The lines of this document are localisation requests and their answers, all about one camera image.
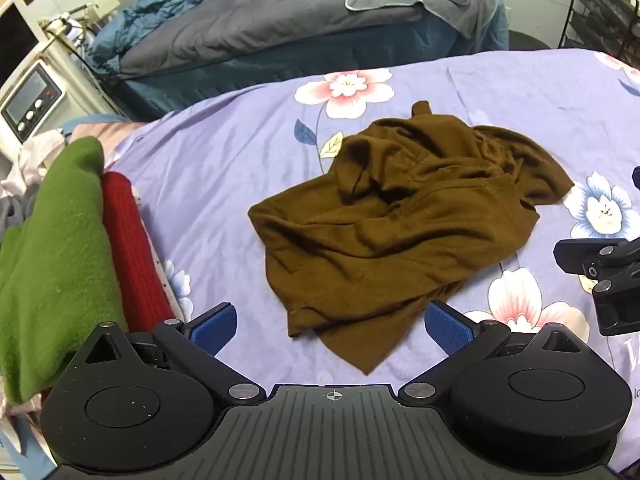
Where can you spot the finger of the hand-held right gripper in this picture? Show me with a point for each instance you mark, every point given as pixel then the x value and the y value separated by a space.
pixel 636 176
pixel 607 265

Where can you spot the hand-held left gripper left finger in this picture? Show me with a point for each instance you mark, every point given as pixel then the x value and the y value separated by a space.
pixel 214 328

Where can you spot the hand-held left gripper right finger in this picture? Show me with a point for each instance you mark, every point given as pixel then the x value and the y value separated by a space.
pixel 446 328

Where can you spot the brown garment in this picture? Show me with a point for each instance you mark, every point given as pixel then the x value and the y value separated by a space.
pixel 395 230

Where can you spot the red folded cloth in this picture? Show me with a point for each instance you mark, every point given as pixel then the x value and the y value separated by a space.
pixel 131 260

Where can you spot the purple floral bedsheet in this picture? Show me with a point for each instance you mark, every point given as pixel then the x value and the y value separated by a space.
pixel 225 170

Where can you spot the green folded cloth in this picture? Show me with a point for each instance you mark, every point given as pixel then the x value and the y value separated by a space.
pixel 55 270

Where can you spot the pink cloth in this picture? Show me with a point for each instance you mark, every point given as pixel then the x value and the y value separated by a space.
pixel 30 160

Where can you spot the white machine with screen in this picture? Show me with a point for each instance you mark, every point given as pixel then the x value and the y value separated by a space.
pixel 32 102

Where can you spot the grey blanket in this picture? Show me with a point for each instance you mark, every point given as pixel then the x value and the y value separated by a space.
pixel 260 25

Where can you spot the blue duvet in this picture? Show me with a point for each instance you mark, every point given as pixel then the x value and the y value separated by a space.
pixel 170 0

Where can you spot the white framed monitor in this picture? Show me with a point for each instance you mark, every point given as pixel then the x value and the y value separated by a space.
pixel 17 35

